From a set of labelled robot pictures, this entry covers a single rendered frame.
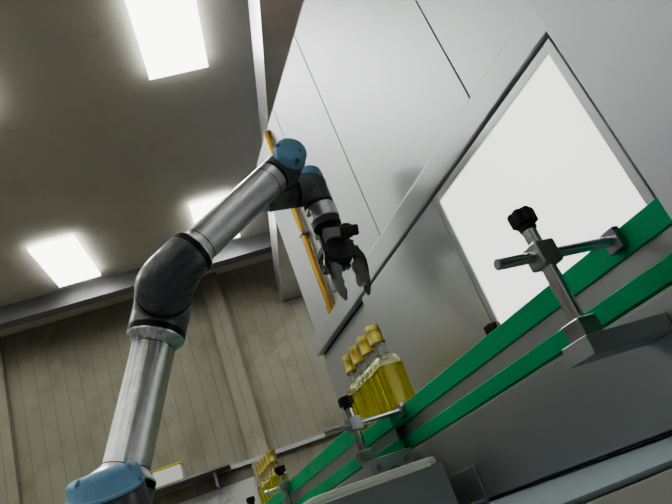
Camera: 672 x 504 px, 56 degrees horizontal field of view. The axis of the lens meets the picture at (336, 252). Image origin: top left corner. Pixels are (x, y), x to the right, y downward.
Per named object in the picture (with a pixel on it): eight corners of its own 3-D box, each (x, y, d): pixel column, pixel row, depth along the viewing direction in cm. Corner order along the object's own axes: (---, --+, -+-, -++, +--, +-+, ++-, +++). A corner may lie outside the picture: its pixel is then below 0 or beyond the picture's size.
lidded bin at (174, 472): (188, 481, 916) (184, 464, 926) (184, 478, 885) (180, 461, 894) (159, 491, 908) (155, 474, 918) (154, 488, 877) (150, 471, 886)
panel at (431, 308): (687, 221, 83) (563, 37, 96) (671, 224, 81) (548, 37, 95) (419, 416, 156) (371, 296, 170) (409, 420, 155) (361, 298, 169)
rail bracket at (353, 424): (420, 442, 118) (395, 380, 123) (340, 469, 111) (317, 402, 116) (414, 446, 120) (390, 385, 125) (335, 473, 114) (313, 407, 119)
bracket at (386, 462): (426, 483, 114) (412, 445, 117) (381, 499, 110) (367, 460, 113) (419, 486, 117) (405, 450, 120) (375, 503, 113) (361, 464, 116)
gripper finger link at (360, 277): (372, 298, 149) (351, 267, 152) (380, 287, 145) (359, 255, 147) (362, 303, 148) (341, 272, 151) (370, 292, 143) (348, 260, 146)
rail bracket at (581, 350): (723, 375, 61) (605, 187, 70) (596, 421, 54) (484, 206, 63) (686, 390, 65) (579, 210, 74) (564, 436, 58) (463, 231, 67)
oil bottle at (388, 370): (437, 444, 126) (397, 347, 135) (413, 452, 124) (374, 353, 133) (426, 450, 131) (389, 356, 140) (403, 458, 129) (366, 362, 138)
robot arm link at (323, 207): (338, 197, 153) (307, 201, 150) (344, 213, 151) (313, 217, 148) (330, 214, 159) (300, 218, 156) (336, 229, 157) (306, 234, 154)
